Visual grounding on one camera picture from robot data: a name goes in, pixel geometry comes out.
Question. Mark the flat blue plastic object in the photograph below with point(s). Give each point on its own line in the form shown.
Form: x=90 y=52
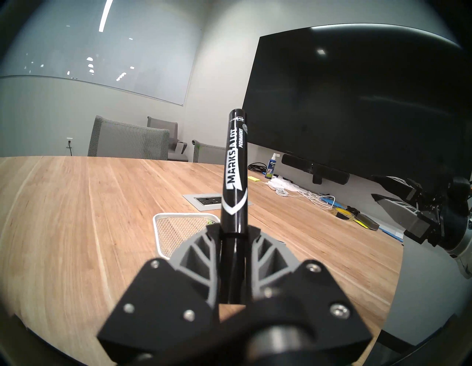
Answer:
x=332 y=202

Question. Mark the white power adapter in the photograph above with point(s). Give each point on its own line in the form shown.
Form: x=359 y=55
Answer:
x=271 y=186

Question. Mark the gray mesh office chair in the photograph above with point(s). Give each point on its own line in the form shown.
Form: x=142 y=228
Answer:
x=210 y=153
x=129 y=142

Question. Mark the large black wall television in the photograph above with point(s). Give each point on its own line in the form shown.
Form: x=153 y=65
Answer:
x=350 y=103

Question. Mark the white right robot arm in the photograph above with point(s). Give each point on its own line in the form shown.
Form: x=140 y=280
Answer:
x=465 y=258

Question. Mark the black and yellow tape roll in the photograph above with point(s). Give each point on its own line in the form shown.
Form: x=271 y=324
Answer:
x=341 y=214

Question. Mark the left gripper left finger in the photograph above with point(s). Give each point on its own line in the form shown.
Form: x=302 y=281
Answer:
x=166 y=302

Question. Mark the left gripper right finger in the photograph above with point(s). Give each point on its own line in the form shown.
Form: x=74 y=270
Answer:
x=313 y=295

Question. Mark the silver table power outlet panel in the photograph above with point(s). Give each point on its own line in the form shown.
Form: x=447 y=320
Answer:
x=206 y=201

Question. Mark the black video sound bar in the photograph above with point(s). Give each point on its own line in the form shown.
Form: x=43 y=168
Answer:
x=317 y=168

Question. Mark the yellow and black block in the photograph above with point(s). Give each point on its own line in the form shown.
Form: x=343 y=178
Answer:
x=368 y=222

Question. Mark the gray swivel chair with armrests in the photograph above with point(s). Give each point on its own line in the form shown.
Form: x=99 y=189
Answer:
x=164 y=124

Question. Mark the white mesh pen holder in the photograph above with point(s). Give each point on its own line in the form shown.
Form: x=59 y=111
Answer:
x=177 y=230

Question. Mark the whiteboard cleaner spray bottle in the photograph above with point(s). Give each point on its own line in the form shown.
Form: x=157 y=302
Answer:
x=271 y=169

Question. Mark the black permanent marker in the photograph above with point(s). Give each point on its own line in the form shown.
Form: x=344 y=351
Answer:
x=236 y=166

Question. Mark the wide wall glass whiteboard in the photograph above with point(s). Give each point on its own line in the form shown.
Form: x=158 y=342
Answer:
x=110 y=48

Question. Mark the thin blue stick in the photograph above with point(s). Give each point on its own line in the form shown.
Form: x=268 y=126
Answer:
x=391 y=235

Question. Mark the crumpled white tissue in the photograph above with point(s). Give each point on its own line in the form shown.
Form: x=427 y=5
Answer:
x=282 y=182

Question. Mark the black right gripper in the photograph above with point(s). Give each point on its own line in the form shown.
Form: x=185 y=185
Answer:
x=451 y=221

